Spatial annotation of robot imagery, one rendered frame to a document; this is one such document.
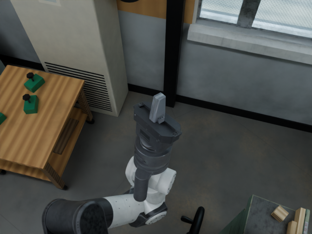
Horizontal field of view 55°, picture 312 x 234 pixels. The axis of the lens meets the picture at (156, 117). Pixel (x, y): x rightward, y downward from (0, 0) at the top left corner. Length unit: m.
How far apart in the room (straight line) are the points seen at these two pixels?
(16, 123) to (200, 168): 1.31
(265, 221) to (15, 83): 1.72
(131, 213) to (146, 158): 0.31
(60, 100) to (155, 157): 1.41
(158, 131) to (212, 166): 1.72
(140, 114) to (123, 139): 1.74
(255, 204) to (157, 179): 0.66
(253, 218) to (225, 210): 0.94
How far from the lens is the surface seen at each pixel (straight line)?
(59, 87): 2.08
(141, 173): 0.71
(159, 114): 0.62
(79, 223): 0.78
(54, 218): 0.85
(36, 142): 1.91
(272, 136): 2.56
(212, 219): 2.20
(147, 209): 0.99
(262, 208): 1.33
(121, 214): 0.91
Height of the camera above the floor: 2.12
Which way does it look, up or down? 59 degrees down
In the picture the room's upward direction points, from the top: straight up
